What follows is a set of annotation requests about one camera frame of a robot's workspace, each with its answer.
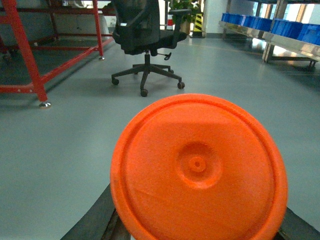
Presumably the red metal frame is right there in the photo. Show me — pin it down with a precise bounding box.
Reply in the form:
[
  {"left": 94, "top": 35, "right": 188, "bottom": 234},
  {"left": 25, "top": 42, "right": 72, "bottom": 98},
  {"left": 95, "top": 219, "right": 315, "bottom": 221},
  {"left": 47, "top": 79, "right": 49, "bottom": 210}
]
[{"left": 0, "top": 0, "right": 113, "bottom": 109}]

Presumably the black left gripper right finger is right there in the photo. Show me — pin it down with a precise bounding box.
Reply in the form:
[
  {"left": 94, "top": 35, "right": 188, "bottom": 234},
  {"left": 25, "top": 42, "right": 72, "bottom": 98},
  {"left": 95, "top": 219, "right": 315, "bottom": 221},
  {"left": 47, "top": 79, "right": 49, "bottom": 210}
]
[{"left": 273, "top": 207, "right": 320, "bottom": 240}]

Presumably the potted green plant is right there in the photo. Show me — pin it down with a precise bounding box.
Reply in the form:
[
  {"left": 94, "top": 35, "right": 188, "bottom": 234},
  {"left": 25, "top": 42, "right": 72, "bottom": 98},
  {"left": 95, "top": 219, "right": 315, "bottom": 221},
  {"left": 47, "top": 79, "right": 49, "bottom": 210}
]
[{"left": 169, "top": 0, "right": 203, "bottom": 35}]

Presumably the yellow black striped bollard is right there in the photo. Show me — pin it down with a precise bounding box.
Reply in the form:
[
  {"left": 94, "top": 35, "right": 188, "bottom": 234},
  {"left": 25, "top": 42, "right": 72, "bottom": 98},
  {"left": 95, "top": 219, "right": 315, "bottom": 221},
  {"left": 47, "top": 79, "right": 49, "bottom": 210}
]
[{"left": 191, "top": 13, "right": 205, "bottom": 38}]

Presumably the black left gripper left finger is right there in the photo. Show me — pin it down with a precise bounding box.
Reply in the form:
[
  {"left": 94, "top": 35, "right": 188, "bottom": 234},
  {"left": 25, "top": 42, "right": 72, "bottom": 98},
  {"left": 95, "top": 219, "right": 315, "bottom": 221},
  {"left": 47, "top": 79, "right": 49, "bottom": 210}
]
[{"left": 62, "top": 185, "right": 132, "bottom": 240}]

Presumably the red white traffic cone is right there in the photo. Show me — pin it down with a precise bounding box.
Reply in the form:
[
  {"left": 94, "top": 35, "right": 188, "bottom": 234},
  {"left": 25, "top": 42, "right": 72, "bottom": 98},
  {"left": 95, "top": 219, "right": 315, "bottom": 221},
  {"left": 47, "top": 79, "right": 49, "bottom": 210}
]
[{"left": 166, "top": 14, "right": 174, "bottom": 31}]

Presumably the black office chair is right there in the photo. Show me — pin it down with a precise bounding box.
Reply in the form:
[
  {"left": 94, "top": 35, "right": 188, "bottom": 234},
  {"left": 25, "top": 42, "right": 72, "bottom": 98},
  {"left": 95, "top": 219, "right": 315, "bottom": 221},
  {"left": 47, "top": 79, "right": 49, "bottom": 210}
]
[{"left": 111, "top": 0, "right": 187, "bottom": 97}]

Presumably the orange cylindrical capacitor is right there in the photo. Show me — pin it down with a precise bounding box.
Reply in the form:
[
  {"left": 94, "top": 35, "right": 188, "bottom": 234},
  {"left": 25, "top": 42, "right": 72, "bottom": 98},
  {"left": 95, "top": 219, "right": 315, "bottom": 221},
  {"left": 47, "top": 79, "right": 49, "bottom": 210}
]
[{"left": 110, "top": 93, "right": 288, "bottom": 240}]

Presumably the row of blue bins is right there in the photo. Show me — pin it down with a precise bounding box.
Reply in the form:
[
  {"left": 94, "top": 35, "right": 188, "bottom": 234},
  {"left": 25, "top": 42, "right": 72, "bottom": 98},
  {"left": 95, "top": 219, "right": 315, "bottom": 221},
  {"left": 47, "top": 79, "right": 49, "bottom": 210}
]
[{"left": 221, "top": 12, "right": 320, "bottom": 45}]

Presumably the stainless steel side shelf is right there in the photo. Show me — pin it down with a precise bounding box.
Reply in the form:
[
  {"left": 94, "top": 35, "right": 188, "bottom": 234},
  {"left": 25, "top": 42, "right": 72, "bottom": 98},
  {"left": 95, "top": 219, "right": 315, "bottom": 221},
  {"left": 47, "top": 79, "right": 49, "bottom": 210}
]
[{"left": 218, "top": 0, "right": 320, "bottom": 70}]

